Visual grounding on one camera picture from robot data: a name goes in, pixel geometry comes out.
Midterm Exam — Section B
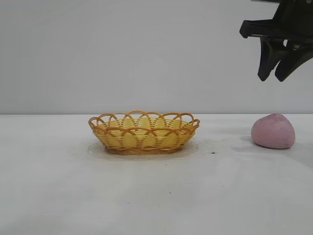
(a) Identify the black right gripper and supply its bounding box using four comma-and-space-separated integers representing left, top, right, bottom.
239, 0, 313, 82

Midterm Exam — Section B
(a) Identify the pink rounded stone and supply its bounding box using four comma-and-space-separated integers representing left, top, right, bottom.
251, 113, 296, 150

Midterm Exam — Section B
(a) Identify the yellow woven wicker basket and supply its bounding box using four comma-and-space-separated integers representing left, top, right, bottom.
88, 110, 201, 156

